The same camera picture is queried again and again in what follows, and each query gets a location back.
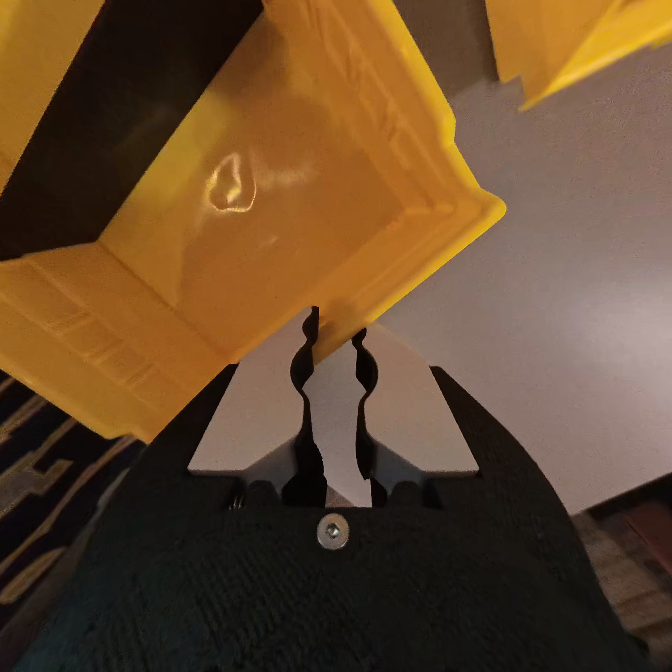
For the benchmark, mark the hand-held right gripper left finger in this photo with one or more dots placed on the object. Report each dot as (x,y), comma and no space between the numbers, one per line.
(252,414)

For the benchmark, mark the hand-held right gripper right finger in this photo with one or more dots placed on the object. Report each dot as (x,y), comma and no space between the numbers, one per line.
(414,414)

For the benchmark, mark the yellow plastic bin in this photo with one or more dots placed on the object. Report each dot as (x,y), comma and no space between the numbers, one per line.
(551,42)
(315,157)

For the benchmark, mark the person's navy patterned sweater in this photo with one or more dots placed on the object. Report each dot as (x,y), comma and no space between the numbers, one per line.
(31,472)

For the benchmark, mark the black bin divider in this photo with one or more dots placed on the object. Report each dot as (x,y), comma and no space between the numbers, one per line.
(105,131)

